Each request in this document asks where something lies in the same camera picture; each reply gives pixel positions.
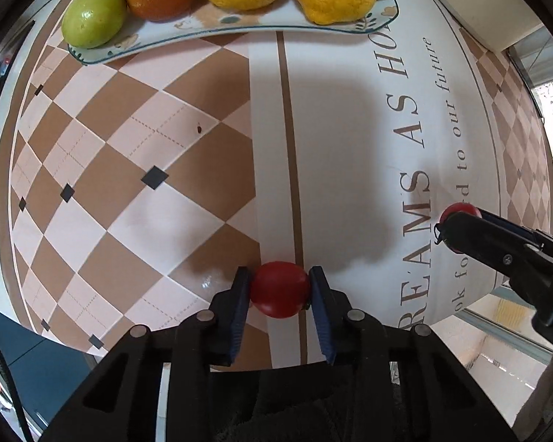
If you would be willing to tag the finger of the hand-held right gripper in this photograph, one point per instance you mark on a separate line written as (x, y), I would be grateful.
(530, 234)
(488, 244)

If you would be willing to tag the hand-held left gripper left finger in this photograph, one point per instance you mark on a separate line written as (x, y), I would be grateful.
(239, 313)

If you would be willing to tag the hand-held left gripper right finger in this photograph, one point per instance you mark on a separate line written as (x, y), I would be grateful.
(322, 317)

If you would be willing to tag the red cherry tomato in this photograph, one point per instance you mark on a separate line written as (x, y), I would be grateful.
(280, 295)
(458, 211)

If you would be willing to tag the floral ceramic plate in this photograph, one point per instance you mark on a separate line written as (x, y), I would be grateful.
(166, 32)

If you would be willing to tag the green lime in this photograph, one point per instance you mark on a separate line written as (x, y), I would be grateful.
(94, 17)

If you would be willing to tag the checkered brown table mat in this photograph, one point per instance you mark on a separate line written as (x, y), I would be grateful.
(350, 147)

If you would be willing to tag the blue kitchen cabinet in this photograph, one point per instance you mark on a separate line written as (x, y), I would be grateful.
(37, 368)

